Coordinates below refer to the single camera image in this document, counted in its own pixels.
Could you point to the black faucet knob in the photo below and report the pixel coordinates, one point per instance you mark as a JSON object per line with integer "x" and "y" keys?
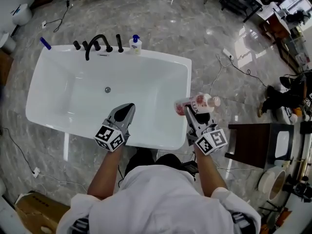
{"x": 76, "y": 45}
{"x": 97, "y": 46}
{"x": 85, "y": 45}

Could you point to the white bathtub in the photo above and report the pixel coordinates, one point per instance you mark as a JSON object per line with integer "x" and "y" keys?
{"x": 61, "y": 94}

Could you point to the blue stick-shaped object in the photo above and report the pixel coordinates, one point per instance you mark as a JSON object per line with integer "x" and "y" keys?
{"x": 45, "y": 43}

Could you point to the person's black trousers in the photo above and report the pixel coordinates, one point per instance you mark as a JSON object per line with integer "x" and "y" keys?
{"x": 146, "y": 158}

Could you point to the small white power socket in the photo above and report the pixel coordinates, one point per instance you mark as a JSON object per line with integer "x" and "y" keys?
{"x": 44, "y": 25}

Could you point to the white power strip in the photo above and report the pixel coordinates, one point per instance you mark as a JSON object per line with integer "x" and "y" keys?
{"x": 36, "y": 172}
{"x": 228, "y": 54}

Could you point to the white rectangular sink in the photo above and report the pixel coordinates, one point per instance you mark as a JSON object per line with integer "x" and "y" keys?
{"x": 282, "y": 144}

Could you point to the pink body wash bottle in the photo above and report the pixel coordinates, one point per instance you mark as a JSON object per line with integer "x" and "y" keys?
{"x": 200, "y": 101}

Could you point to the small brown cardboard box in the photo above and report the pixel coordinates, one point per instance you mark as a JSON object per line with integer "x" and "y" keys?
{"x": 6, "y": 67}

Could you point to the person's left forearm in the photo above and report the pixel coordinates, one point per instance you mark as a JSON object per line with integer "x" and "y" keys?
{"x": 104, "y": 174}

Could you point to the black hand shower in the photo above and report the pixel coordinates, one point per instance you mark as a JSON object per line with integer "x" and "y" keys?
{"x": 120, "y": 43}

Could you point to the person's white shirt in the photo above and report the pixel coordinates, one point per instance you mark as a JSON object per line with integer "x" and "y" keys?
{"x": 161, "y": 203}

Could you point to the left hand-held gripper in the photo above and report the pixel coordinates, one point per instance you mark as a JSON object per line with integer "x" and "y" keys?
{"x": 109, "y": 138}

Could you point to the person's right forearm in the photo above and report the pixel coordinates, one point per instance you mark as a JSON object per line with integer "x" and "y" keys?
{"x": 209, "y": 174}

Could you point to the pale pink lump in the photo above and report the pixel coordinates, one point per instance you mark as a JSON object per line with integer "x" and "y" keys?
{"x": 46, "y": 229}

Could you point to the large brown cardboard box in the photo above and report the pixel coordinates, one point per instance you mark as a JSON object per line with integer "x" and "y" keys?
{"x": 36, "y": 211}

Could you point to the round white basin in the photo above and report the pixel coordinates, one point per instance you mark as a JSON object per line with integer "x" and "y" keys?
{"x": 278, "y": 184}

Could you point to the black belt-worn box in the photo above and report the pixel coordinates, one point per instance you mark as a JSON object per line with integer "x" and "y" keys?
{"x": 190, "y": 168}

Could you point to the white round bin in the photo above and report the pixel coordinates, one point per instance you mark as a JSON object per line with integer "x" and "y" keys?
{"x": 22, "y": 14}

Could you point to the white hand soap pump bottle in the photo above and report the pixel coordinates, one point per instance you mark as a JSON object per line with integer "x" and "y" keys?
{"x": 135, "y": 46}

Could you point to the dark wooden table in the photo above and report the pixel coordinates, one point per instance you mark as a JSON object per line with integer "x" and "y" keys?
{"x": 251, "y": 142}

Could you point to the black curved faucet spout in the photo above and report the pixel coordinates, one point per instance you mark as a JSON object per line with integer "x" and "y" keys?
{"x": 90, "y": 43}

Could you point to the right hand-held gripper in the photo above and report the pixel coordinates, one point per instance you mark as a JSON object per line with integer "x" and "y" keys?
{"x": 210, "y": 140}

